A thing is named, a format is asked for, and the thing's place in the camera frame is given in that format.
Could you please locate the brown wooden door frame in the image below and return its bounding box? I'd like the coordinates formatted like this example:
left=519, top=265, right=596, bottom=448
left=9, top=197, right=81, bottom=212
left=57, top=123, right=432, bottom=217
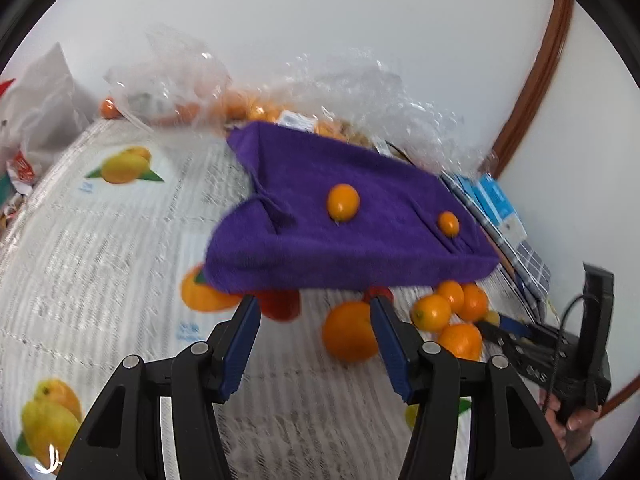
left=490, top=0, right=576, bottom=178

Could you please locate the person's right hand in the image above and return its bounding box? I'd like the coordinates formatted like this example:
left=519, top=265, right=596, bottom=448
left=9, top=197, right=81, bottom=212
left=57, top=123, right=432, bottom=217
left=539, top=389, right=601, bottom=466

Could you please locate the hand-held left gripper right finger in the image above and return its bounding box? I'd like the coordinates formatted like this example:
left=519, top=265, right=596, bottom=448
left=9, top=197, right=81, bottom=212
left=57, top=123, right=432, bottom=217
left=370, top=295, right=576, bottom=480

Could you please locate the pile of bagged kumquats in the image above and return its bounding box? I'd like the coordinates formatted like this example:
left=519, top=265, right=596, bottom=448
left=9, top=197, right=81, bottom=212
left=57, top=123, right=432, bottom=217
left=220, top=87, right=361, bottom=143

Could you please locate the small clear plastic bag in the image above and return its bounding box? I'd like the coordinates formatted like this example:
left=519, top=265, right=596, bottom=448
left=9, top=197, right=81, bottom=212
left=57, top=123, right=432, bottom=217
left=102, top=25, right=231, bottom=133

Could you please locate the blue checkered cloth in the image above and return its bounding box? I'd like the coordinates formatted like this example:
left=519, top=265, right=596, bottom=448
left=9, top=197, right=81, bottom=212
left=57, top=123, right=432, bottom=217
left=440, top=172, right=553, bottom=311

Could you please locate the purple towel-lined tray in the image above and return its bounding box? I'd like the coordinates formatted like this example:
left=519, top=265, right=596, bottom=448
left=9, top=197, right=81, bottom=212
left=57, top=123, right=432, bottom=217
left=204, top=121, right=501, bottom=295

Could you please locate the large clear plastic bag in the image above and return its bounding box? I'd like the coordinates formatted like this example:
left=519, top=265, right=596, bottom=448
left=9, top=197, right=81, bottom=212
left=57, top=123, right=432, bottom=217
left=220, top=50, right=501, bottom=181

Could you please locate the white barcode label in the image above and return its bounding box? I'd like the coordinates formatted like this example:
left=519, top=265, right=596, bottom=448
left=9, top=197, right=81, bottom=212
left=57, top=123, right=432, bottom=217
left=277, top=110, right=316, bottom=133

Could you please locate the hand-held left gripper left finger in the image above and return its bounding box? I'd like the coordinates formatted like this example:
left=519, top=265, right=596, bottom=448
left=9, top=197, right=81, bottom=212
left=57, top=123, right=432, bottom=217
left=60, top=295, right=262, bottom=480

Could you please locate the blue tissue box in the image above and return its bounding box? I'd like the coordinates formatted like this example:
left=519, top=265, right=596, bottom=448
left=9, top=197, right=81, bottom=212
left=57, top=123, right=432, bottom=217
left=470, top=172, right=526, bottom=246

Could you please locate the orange kumquat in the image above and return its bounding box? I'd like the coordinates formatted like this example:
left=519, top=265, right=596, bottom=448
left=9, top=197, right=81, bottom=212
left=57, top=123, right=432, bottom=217
left=326, top=183, right=361, bottom=222
left=411, top=294, right=452, bottom=332
left=436, top=211, right=461, bottom=237
left=436, top=280, right=466, bottom=311

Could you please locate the large orange mandarin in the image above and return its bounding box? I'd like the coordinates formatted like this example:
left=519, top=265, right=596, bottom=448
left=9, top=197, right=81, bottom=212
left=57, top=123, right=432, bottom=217
left=321, top=301, right=381, bottom=364

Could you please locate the white plastic bag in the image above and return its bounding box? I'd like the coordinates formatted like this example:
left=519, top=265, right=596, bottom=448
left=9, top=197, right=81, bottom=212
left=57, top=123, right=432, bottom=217
left=0, top=42, right=96, bottom=196

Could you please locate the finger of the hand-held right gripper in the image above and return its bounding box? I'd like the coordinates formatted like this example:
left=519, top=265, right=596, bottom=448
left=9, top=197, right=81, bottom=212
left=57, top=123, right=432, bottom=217
left=475, top=321, right=543, bottom=386
left=497, top=315, right=556, bottom=343

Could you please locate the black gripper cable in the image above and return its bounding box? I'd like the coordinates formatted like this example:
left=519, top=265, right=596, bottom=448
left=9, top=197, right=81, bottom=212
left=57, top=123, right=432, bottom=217
left=545, top=292, right=592, bottom=406

